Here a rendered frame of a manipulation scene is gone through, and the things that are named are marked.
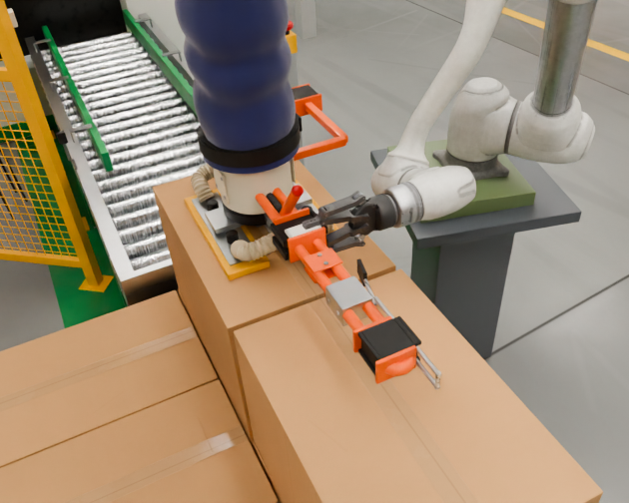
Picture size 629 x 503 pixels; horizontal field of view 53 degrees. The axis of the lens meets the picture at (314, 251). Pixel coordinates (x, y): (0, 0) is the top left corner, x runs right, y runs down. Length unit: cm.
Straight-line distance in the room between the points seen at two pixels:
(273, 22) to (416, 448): 81
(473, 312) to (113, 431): 126
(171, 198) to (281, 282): 46
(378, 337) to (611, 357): 169
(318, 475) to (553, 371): 158
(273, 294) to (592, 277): 186
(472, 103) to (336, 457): 112
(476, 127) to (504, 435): 100
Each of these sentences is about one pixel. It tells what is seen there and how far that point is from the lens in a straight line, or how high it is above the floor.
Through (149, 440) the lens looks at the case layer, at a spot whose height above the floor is 54.
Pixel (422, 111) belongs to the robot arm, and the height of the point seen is 119.
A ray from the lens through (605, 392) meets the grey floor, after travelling 254.
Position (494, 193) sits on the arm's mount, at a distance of 194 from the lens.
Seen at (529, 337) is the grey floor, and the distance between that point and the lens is 264.
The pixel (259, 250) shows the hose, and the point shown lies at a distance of 136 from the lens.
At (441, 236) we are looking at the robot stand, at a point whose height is 75.
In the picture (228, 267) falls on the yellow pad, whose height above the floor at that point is 97.
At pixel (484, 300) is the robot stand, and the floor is 31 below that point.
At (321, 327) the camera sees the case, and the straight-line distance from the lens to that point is 130.
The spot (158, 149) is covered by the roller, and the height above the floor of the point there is 53.
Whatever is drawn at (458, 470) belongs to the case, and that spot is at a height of 94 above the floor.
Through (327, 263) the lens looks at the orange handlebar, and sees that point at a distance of 121.
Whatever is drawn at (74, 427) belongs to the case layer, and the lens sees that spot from 178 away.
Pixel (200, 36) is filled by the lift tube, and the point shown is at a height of 145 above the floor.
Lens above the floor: 189
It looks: 40 degrees down
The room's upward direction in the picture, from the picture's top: 4 degrees counter-clockwise
